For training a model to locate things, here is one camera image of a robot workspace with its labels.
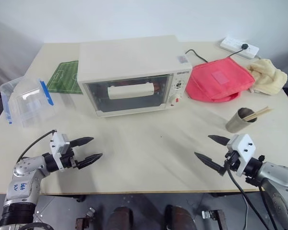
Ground cream yellow towel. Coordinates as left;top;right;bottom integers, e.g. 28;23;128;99
245;58;288;96

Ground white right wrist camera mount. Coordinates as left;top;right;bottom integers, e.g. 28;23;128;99
226;133;257;178

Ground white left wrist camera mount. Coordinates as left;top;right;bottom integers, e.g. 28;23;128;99
49;132;71;172

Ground pink fabric pouch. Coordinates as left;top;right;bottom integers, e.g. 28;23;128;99
185;57;256;103

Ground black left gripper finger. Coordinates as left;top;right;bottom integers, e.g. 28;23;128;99
69;137;95;148
76;153;104;171

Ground wooden chopsticks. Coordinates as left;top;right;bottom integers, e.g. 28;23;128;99
246;109;274;122

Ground glass oven door with handle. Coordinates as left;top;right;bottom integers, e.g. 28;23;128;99
83;74;175;113

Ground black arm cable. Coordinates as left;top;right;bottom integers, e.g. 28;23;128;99
16;129;57;166
224;160;279;230

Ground dark metal table foot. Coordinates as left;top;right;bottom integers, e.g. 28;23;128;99
201;208;226;230
75;207;96;230

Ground thin wooden skewer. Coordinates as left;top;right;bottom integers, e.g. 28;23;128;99
244;106;269;120

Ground dark brown rounded shape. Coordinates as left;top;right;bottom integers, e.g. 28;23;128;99
107;206;134;230
163;205;195;230

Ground cream white toaster oven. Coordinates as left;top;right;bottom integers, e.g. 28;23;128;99
76;35;193;118

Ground white power strip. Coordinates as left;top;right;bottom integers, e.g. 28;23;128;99
220;37;260;59

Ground clear plastic storage box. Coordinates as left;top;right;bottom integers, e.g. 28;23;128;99
0;76;27;125

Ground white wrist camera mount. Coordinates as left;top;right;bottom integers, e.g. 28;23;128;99
226;133;257;178
49;132;71;172

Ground clear plastic lid blue clips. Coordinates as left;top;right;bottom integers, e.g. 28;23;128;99
9;78;56;127

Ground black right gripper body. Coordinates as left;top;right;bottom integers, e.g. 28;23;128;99
224;149;241;173

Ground green soccer field mat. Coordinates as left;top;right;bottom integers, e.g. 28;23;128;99
46;60;84;95

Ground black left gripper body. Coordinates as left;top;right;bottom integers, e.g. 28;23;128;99
60;147;81;170

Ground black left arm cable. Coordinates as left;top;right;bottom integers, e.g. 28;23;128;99
16;129;57;166

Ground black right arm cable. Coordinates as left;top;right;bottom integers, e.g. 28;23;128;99
224;160;279;230

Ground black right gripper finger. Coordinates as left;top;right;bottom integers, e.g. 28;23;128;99
194;151;229;177
207;135;231;146

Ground black power cord with plug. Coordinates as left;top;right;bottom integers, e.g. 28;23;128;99
184;43;250;63

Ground metal cup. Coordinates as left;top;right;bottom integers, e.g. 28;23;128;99
225;107;256;134

